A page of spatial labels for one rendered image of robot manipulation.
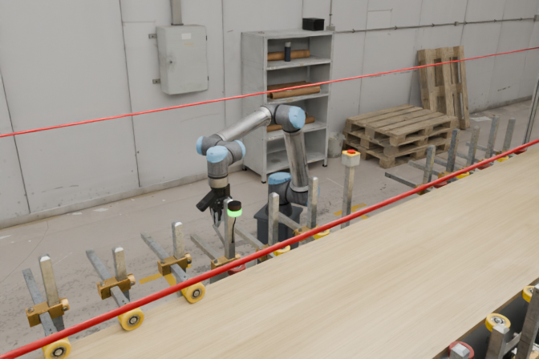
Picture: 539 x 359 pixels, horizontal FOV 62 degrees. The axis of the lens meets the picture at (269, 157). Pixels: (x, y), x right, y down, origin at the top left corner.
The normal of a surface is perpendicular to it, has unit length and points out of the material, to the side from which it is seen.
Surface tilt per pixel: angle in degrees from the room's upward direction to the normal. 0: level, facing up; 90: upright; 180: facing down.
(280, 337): 0
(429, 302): 0
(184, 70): 90
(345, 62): 90
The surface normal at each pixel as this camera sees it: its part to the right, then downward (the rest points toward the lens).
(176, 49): 0.55, 0.31
